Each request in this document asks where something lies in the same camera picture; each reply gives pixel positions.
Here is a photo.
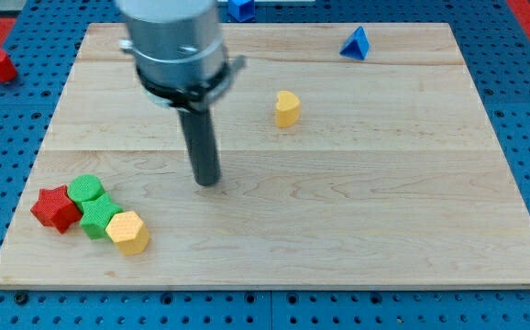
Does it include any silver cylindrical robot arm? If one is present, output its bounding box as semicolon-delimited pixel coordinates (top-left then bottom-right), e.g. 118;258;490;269
115;0;246;113

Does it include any yellow heart block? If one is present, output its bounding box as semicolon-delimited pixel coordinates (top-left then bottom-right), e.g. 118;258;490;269
275;90;301;128

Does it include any yellow hexagon block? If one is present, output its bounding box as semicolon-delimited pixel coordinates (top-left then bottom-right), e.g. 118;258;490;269
105;211;150;256

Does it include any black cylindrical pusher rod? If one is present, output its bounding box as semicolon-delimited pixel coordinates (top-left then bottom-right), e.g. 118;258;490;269
179;111;221;186

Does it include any wooden board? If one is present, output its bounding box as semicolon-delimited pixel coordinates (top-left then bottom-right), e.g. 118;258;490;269
0;23;530;291

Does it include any blue triangle block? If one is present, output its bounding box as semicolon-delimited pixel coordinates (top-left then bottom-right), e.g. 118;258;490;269
339;26;370;61

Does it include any blue cube block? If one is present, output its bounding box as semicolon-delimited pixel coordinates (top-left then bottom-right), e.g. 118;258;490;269
227;0;256;22

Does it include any green star block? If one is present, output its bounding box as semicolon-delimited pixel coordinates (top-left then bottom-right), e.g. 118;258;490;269
80;192;123;240

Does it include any green cylinder block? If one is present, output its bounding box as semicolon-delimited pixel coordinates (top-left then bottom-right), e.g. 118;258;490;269
67;174;105;212

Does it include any red star block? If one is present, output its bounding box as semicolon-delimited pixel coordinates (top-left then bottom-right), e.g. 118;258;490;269
30;185;83;234

